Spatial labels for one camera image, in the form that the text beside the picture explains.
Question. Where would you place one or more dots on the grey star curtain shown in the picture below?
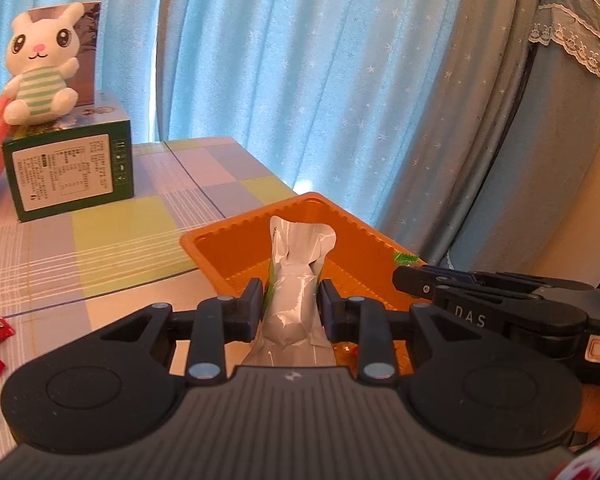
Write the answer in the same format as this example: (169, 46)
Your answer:
(475, 110)

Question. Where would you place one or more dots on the blue star curtain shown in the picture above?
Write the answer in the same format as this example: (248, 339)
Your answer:
(305, 85)
(130, 50)

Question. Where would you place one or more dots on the white bunny plush toy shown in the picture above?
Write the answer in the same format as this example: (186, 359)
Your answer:
(40, 75)

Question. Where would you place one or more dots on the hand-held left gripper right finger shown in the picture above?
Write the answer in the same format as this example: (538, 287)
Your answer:
(328, 307)

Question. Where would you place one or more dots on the green cardboard box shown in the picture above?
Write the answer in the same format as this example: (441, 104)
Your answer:
(70, 175)

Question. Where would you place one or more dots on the grey lace-trimmed cover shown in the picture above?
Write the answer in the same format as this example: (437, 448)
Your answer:
(545, 160)

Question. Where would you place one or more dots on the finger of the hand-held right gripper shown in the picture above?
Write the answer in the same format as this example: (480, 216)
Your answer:
(500, 277)
(415, 282)

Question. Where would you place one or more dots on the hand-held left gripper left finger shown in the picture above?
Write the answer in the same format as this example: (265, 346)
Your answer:
(252, 307)

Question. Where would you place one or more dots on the silver green snack packet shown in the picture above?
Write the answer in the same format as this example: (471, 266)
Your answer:
(292, 290)

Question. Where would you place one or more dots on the red white patterned clothing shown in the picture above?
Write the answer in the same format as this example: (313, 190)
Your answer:
(595, 465)

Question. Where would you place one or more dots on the orange plastic tray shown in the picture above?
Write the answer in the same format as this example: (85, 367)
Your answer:
(230, 255)

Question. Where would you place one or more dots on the green candy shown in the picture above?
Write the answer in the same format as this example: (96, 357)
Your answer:
(406, 258)

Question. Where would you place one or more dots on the brown upright box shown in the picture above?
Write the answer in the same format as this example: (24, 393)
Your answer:
(91, 60)

